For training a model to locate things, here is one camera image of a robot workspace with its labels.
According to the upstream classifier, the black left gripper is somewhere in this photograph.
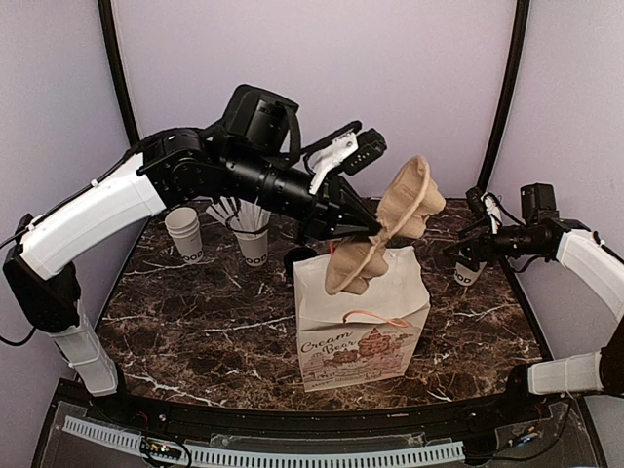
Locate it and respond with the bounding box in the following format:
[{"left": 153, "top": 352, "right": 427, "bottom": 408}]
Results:
[{"left": 222, "top": 142, "right": 383, "bottom": 246}]

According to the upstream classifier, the stack of white paper cups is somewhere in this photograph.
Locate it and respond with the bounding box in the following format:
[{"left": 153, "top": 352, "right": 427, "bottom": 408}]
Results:
[{"left": 165, "top": 207, "right": 203, "bottom": 264}]

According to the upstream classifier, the stack of black cup lids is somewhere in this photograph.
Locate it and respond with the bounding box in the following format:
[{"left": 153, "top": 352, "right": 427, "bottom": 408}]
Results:
[{"left": 284, "top": 247, "right": 318, "bottom": 269}]

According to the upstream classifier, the black table front rail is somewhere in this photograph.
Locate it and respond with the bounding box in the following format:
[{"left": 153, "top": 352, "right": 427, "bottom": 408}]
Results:
[{"left": 53, "top": 377, "right": 576, "bottom": 443}]

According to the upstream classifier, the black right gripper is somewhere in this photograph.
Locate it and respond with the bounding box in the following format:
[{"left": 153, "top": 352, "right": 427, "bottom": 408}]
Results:
[{"left": 445, "top": 215, "right": 543, "bottom": 272}]

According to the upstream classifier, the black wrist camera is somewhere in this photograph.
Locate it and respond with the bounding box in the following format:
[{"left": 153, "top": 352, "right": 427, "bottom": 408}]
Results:
[
  {"left": 221, "top": 84, "right": 301, "bottom": 156},
  {"left": 521, "top": 183, "right": 559, "bottom": 225}
]

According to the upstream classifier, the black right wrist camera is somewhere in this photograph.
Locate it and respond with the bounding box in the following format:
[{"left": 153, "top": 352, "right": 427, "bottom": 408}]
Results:
[{"left": 521, "top": 183, "right": 559, "bottom": 225}]

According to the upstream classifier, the bundle of white wrapped straws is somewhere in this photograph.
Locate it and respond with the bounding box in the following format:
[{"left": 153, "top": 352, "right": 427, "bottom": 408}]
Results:
[{"left": 206, "top": 197, "right": 271, "bottom": 236}]

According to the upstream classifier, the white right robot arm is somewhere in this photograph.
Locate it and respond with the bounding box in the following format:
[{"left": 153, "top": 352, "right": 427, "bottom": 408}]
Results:
[{"left": 444, "top": 183, "right": 623, "bottom": 423}]

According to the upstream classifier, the black frame post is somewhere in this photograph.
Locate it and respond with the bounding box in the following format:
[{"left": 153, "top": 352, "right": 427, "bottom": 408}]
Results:
[
  {"left": 97, "top": 0, "right": 139, "bottom": 145},
  {"left": 476, "top": 0, "right": 530, "bottom": 191}
]

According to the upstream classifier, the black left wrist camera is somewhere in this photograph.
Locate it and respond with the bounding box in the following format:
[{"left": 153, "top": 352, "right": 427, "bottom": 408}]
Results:
[{"left": 221, "top": 84, "right": 301, "bottom": 156}]

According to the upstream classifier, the black left frame post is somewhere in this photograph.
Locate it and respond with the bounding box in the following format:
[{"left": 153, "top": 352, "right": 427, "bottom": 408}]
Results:
[{"left": 97, "top": 0, "right": 139, "bottom": 145}]

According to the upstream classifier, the brown cardboard cup carrier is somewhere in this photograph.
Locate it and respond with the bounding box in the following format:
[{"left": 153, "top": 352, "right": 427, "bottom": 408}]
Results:
[{"left": 325, "top": 156, "right": 446, "bottom": 295}]

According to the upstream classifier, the white paper takeout bag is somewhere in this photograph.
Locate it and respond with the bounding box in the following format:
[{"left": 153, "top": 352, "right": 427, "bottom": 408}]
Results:
[{"left": 293, "top": 246, "right": 430, "bottom": 392}]

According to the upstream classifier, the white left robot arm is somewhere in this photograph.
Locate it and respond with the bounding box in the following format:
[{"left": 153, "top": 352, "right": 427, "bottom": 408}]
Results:
[{"left": 3, "top": 121, "right": 386, "bottom": 425}]

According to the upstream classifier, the white paper coffee cup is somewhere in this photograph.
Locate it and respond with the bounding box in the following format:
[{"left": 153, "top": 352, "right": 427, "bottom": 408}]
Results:
[{"left": 453, "top": 262, "right": 487, "bottom": 287}]

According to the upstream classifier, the black right frame post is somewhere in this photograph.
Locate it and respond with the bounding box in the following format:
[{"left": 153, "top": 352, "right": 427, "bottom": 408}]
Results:
[{"left": 476, "top": 0, "right": 530, "bottom": 191}]

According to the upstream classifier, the white cup holding straws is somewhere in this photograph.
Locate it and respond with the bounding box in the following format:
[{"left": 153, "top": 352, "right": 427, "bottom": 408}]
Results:
[{"left": 234, "top": 230, "right": 268, "bottom": 267}]

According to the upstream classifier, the white slotted cable duct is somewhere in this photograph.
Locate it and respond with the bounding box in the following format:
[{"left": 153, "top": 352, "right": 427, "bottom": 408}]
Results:
[{"left": 62, "top": 416, "right": 465, "bottom": 467}]

